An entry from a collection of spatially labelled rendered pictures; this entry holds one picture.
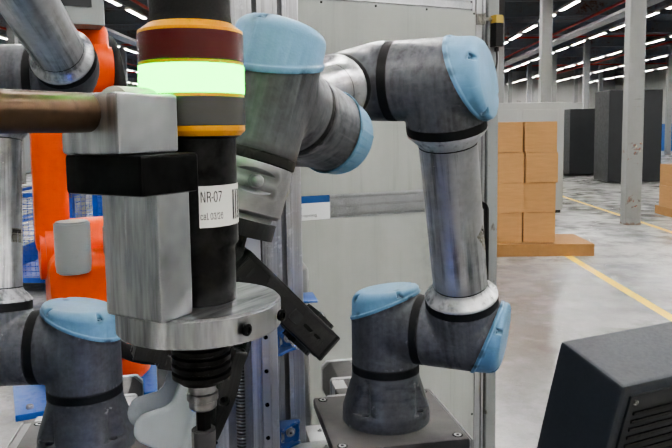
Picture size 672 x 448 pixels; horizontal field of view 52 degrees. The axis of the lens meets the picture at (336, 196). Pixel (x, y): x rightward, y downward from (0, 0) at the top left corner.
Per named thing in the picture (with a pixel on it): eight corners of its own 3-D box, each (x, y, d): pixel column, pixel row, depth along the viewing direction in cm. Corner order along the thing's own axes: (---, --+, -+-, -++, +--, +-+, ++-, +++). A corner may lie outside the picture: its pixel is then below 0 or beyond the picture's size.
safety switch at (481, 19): (482, 78, 246) (483, 11, 244) (475, 79, 250) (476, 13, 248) (503, 79, 250) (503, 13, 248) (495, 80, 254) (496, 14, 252)
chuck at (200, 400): (204, 416, 29) (202, 361, 29) (180, 410, 30) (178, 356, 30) (225, 405, 31) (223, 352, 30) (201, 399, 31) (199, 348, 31)
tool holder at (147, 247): (171, 379, 24) (160, 88, 23) (37, 349, 27) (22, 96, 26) (312, 316, 31) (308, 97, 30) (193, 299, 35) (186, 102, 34)
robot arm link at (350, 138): (282, 103, 72) (223, 69, 62) (383, 99, 67) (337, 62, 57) (274, 177, 71) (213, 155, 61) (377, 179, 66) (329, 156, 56)
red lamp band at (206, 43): (196, 56, 26) (195, 23, 26) (114, 63, 28) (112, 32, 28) (264, 64, 30) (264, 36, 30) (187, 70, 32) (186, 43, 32)
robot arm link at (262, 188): (274, 172, 59) (310, 175, 51) (260, 224, 59) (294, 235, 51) (189, 147, 56) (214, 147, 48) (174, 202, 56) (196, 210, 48)
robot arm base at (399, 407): (335, 403, 126) (334, 350, 125) (415, 396, 129) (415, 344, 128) (352, 439, 112) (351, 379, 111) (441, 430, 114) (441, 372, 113)
